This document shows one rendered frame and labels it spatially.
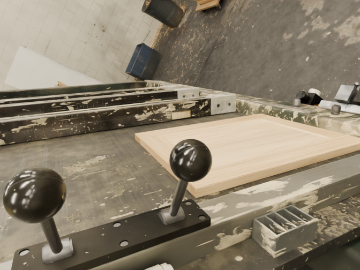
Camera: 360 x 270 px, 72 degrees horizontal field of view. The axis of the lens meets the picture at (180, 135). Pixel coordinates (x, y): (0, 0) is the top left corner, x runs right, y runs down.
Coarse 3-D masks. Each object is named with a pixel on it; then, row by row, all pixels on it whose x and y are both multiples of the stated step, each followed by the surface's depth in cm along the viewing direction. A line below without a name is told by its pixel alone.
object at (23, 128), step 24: (216, 96) 101; (0, 120) 74; (24, 120) 73; (48, 120) 76; (72, 120) 79; (96, 120) 82; (120, 120) 86; (144, 120) 90; (168, 120) 94; (0, 144) 72
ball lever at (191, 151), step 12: (180, 144) 21; (192, 144) 21; (204, 144) 21; (180, 156) 20; (192, 156) 20; (204, 156) 20; (180, 168) 20; (192, 168) 20; (204, 168) 21; (180, 180) 24; (192, 180) 21; (180, 192) 25; (180, 204) 27; (168, 216) 28; (180, 216) 28
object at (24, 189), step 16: (16, 176) 16; (32, 176) 16; (48, 176) 17; (16, 192) 15; (32, 192) 15; (48, 192) 16; (64, 192) 17; (16, 208) 15; (32, 208) 15; (48, 208) 16; (48, 224) 19; (48, 240) 21; (64, 240) 24; (48, 256) 23; (64, 256) 24
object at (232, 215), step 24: (312, 168) 42; (336, 168) 42; (240, 192) 36; (264, 192) 35; (288, 192) 35; (312, 192) 36; (336, 192) 39; (216, 216) 30; (240, 216) 31; (192, 240) 28; (216, 240) 30; (240, 240) 32; (0, 264) 24; (120, 264) 25; (144, 264) 26
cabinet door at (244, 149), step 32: (192, 128) 77; (224, 128) 77; (256, 128) 76; (288, 128) 74; (320, 128) 72; (160, 160) 56; (224, 160) 53; (256, 160) 52; (288, 160) 51; (320, 160) 54; (192, 192) 43
